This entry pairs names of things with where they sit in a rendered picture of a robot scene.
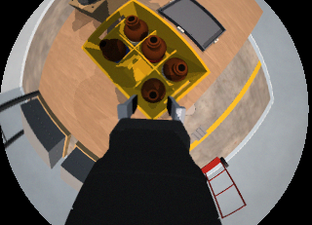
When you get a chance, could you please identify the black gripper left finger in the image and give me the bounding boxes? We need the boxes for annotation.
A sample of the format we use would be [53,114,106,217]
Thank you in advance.
[117,94,137,122]

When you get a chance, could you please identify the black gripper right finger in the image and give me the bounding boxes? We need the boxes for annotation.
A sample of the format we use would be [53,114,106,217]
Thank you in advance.
[167,96,186,123]

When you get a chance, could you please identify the black shallow tray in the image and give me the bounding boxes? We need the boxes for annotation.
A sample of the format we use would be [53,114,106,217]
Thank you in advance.
[158,0,226,52]

